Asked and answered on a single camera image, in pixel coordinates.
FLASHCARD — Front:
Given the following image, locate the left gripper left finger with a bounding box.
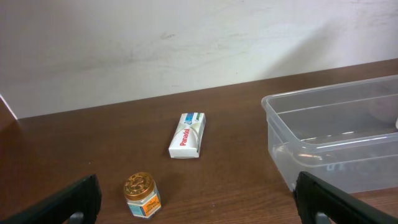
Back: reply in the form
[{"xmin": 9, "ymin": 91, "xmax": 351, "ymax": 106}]
[{"xmin": 2, "ymin": 174, "xmax": 102, "ymax": 223}]

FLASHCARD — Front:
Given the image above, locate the small gold-lidded balm jar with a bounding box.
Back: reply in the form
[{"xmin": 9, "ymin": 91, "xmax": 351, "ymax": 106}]
[{"xmin": 123, "ymin": 172, "xmax": 161, "ymax": 219}]

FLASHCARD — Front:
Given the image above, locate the clear plastic container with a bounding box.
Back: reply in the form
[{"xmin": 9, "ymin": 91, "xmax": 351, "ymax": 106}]
[{"xmin": 261, "ymin": 75, "xmax": 397, "ymax": 193}]

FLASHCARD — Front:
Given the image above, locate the white Panadol box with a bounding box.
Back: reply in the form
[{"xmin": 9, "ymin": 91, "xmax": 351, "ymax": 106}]
[{"xmin": 169, "ymin": 113, "xmax": 206, "ymax": 159}]

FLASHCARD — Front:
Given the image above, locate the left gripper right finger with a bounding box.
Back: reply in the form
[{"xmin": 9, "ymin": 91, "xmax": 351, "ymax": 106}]
[{"xmin": 294, "ymin": 171, "xmax": 397, "ymax": 224}]

